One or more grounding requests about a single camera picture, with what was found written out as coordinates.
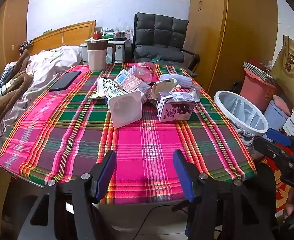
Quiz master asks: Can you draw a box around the white nightstand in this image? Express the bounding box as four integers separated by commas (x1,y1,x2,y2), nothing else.
80,36,131,64

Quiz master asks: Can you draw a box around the purple drink carton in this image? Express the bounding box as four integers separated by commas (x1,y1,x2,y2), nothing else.
157,91,196,123

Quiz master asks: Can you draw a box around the power strip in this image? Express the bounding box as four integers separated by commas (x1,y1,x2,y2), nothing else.
20,40,35,50

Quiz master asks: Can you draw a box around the wooden cabinet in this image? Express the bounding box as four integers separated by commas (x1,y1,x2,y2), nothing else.
0,0,31,80

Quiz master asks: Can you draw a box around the grey padded chair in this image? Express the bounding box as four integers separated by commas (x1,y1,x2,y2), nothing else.
132,12,201,70

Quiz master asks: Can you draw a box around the white foam net sleeve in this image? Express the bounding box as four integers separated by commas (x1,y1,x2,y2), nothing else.
159,74,192,89

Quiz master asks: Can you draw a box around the plaid tablecloth table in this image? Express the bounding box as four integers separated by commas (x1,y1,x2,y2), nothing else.
0,62,257,205

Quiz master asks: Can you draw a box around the brown blanket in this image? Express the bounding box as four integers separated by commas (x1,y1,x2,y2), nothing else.
0,49,34,140

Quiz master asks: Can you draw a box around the clear plastic wrapper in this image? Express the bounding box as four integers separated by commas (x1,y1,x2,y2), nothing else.
187,84,201,103

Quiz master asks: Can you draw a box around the clear plastic bottle red cap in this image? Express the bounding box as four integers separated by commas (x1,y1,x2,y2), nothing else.
134,62,160,83

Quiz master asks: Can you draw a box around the red gold patterned bag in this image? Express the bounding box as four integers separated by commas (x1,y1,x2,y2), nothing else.
260,156,294,217

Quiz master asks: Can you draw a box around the black phone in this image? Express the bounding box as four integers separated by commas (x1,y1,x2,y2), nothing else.
49,70,81,92

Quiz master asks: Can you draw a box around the white square plastic tub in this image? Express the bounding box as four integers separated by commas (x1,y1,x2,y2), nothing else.
104,88,147,128

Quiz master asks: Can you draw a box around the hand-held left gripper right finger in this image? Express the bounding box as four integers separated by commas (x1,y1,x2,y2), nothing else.
173,149,278,240

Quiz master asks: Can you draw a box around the pink plastic bucket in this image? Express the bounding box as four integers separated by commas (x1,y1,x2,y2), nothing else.
240,67,278,112

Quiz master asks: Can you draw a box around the black cable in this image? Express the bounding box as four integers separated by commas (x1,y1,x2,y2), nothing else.
134,205,187,240

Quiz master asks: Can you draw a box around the pink barcode carton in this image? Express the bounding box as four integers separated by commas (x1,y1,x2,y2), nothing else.
114,69,151,95

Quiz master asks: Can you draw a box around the white plastic bin liner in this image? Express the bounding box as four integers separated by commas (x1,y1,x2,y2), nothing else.
224,95,266,150

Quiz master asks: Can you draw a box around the striped edge box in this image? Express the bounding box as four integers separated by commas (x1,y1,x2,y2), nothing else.
243,60,278,85

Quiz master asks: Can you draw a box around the tall wooden wardrobe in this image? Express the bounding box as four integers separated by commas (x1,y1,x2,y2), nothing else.
188,0,278,98

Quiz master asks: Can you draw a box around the blue bin pink lid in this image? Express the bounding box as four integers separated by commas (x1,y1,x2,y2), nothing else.
263,95,293,132

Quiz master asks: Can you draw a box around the wooden bed headboard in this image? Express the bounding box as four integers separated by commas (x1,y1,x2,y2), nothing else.
28,20,97,55

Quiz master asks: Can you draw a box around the gold paper bag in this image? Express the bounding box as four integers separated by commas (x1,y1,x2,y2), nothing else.
270,35,294,108

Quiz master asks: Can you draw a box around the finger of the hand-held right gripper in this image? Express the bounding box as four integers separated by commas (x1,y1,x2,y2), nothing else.
253,137,291,167
266,128,292,147

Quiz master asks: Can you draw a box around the white trash bin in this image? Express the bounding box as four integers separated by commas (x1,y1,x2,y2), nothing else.
214,90,269,137

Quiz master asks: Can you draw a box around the crumpled patterned paper wrapper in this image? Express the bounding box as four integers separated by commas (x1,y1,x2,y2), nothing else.
88,77,120,99

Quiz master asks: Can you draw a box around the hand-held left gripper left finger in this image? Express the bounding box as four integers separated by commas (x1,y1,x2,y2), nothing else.
20,150,117,240

